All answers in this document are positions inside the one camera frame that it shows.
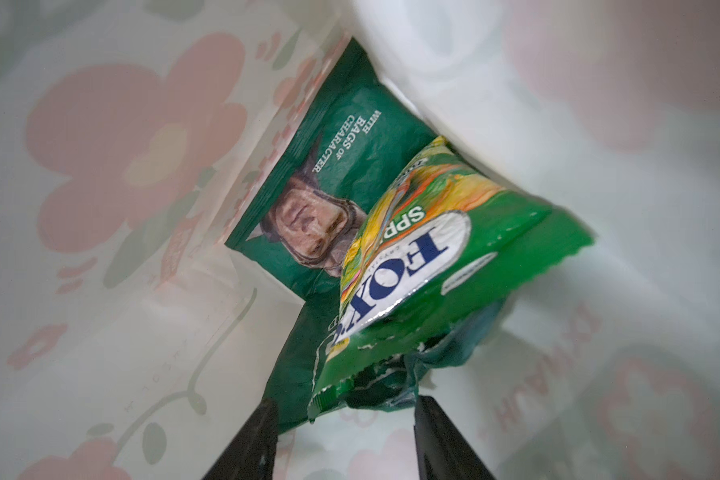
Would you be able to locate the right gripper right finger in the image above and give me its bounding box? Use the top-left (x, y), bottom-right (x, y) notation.
top-left (414, 395), bottom-right (496, 480)

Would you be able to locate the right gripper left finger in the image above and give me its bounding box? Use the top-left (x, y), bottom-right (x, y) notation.
top-left (203, 399), bottom-right (278, 480)

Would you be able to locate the white floral paper bag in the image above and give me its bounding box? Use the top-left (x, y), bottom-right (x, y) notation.
top-left (0, 1), bottom-right (720, 479)

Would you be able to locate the dark green crisps bag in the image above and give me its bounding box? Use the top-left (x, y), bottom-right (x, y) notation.
top-left (224, 37), bottom-right (505, 436)

